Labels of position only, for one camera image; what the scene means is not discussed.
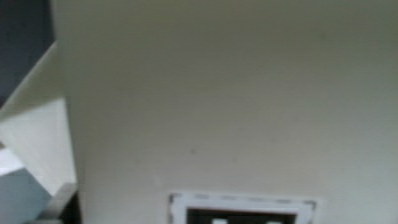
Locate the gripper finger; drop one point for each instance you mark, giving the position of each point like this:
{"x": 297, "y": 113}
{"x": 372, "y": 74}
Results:
{"x": 61, "y": 212}

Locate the white cabinet top block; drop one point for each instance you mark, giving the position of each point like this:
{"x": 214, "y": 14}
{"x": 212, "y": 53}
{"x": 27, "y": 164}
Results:
{"x": 233, "y": 102}

